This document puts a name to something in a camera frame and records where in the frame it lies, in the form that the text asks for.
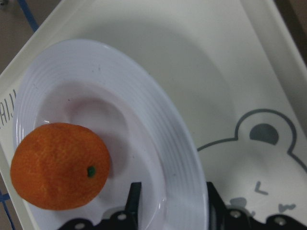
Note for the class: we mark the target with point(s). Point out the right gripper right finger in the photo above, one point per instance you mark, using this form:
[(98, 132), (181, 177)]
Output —
[(217, 208)]

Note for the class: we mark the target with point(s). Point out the orange fruit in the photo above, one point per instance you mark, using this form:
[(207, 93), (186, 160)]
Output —
[(60, 166)]

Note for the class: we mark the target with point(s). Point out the white round plate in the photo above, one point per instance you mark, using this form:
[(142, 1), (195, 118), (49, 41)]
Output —
[(88, 83)]

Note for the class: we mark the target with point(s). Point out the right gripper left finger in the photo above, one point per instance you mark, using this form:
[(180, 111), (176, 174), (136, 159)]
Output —
[(132, 204)]

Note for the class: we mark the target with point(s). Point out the cream bear tray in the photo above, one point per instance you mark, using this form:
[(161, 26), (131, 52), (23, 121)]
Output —
[(231, 71)]

